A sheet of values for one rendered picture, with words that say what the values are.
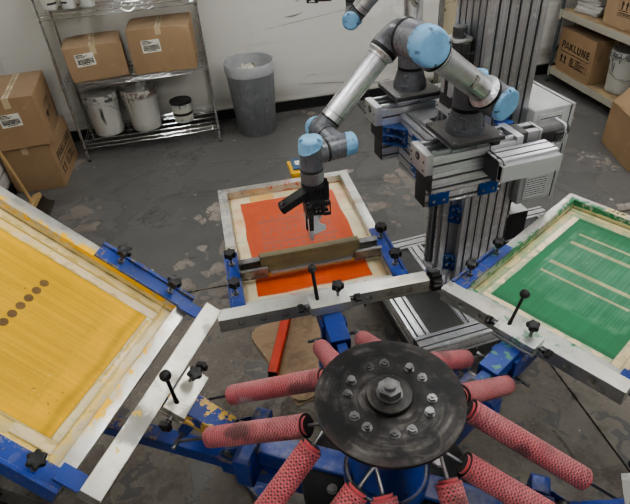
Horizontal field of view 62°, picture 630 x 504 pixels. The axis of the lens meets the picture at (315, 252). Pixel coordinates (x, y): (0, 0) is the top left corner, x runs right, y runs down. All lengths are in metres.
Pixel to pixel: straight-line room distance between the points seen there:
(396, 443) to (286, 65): 4.73
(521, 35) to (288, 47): 3.38
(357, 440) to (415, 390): 0.16
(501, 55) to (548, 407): 1.61
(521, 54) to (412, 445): 1.74
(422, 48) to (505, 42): 0.69
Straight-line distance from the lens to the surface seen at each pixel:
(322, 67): 5.54
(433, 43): 1.68
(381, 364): 1.13
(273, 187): 2.35
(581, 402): 2.90
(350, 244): 1.87
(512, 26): 2.30
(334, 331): 1.57
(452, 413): 1.08
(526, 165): 2.19
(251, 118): 5.04
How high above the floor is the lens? 2.18
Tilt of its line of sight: 38 degrees down
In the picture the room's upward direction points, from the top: 4 degrees counter-clockwise
